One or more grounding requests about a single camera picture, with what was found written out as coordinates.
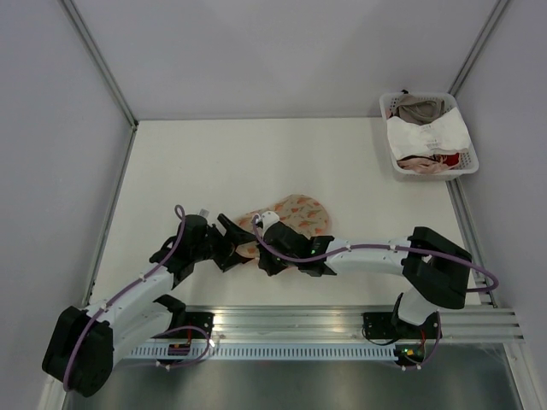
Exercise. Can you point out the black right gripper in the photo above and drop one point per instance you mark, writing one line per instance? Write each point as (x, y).
(265, 261)

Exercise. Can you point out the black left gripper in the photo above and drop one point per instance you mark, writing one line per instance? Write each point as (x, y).
(233, 237)

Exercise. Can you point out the floral mesh laundry bag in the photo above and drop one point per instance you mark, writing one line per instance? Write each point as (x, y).
(303, 214)

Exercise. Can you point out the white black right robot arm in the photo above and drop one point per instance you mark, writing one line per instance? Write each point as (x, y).
(436, 269)

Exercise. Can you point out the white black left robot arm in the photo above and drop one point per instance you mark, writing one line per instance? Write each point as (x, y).
(87, 342)

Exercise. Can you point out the white bra in basket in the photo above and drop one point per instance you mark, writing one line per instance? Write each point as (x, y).
(445, 136)

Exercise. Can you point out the white plastic laundry basket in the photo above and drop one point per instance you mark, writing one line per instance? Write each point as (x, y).
(469, 162)

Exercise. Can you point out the pink red garments in basket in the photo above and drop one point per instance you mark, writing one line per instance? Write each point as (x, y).
(429, 164)

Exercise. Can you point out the grey garment in basket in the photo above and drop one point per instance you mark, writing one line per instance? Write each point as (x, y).
(418, 111)

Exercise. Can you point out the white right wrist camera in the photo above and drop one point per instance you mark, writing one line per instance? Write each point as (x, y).
(267, 219)

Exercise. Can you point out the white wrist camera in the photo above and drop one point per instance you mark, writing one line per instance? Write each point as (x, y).
(267, 219)
(203, 213)

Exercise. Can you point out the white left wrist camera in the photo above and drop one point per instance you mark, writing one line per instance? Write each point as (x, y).
(203, 213)

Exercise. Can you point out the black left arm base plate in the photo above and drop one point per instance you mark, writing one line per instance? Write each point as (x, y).
(188, 323)

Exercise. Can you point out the white slotted cable duct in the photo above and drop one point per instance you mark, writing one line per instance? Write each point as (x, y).
(264, 351)

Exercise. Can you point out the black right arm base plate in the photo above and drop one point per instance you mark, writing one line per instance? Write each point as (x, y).
(380, 328)

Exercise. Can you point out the aluminium mounting rail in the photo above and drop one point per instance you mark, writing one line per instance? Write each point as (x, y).
(343, 324)

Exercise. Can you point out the left aluminium frame post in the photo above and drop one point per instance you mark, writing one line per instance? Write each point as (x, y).
(76, 19)

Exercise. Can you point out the aluminium frame post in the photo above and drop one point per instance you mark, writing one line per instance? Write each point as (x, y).
(76, 19)
(498, 11)

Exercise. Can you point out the right aluminium frame post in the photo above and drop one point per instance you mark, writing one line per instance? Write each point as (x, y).
(498, 11)

